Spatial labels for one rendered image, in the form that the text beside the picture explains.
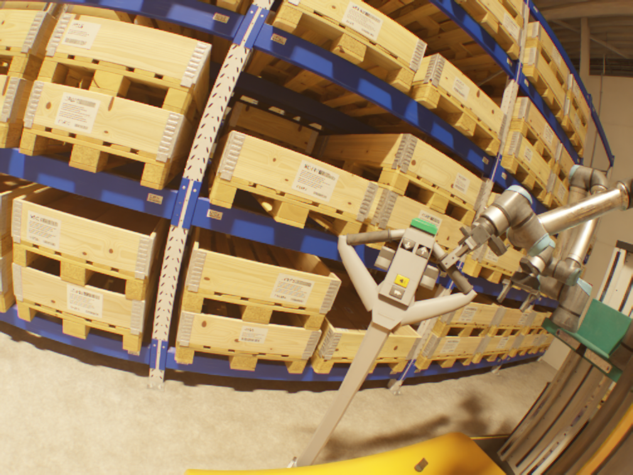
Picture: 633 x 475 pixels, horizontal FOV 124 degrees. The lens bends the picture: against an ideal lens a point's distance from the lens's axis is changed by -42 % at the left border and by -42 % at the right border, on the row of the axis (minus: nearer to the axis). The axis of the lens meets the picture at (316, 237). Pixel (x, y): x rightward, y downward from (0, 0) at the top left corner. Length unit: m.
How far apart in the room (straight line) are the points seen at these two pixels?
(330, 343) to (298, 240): 0.70
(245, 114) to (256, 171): 1.31
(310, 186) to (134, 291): 1.01
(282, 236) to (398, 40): 1.24
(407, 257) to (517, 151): 1.90
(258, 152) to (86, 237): 0.91
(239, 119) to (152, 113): 1.36
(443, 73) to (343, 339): 1.75
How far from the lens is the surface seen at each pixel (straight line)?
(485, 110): 2.17
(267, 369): 1.93
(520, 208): 0.93
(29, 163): 1.68
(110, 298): 1.59
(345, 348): 1.95
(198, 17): 1.52
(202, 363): 1.84
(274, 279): 1.49
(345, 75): 1.58
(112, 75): 1.44
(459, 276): 0.85
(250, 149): 1.33
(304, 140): 2.71
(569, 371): 1.88
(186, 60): 1.38
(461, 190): 2.03
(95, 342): 1.87
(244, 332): 1.62
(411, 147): 1.69
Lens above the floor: 1.42
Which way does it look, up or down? 10 degrees down
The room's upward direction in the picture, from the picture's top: 20 degrees clockwise
